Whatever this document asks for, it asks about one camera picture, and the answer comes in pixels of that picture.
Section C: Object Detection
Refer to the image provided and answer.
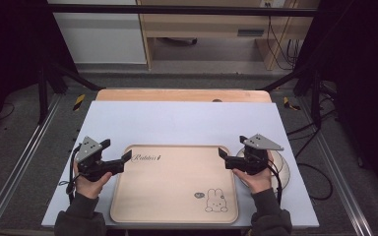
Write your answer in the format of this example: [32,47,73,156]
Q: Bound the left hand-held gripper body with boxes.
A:
[75,136,114,182]

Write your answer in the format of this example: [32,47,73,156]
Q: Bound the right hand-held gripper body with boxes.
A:
[242,133,284,175]

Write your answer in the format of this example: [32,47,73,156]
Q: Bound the person's right hand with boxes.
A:
[232,150,275,195]

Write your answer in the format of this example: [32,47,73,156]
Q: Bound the person's left hand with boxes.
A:
[73,161,112,200]

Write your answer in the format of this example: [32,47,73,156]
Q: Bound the white round plate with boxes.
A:
[235,147,291,195]

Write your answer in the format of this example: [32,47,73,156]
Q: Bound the yellow black tape strip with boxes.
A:
[72,93,87,112]
[282,95,302,112]

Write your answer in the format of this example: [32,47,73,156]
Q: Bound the wooden tray with rabbit print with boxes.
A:
[109,144,239,225]

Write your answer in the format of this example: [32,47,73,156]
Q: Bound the black metal stand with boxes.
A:
[36,60,103,125]
[261,62,323,130]

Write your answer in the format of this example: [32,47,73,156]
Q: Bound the wooden table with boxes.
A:
[95,88,273,103]

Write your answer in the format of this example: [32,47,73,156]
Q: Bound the white cabinet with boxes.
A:
[47,0,148,65]

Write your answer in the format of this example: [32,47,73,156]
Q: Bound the light wooden desk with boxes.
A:
[137,0,320,72]

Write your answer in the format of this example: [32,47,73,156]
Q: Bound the black curtain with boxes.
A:
[0,0,78,139]
[294,0,378,198]

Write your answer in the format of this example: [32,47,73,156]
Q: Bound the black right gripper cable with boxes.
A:
[267,162,284,207]

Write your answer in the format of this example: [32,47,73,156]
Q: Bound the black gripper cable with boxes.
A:
[267,162,284,207]
[58,146,82,205]

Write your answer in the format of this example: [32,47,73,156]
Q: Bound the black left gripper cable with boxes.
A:
[58,146,82,205]

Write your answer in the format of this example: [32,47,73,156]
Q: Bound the black floor cable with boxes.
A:
[285,107,339,202]

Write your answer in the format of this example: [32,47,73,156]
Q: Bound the aluminium floor rail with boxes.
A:
[0,93,63,236]
[298,97,374,236]

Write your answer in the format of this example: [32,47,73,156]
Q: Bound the black cables under desk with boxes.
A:
[266,15,302,71]

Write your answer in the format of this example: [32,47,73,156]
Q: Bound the black horizontal frame bar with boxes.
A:
[47,4,319,18]

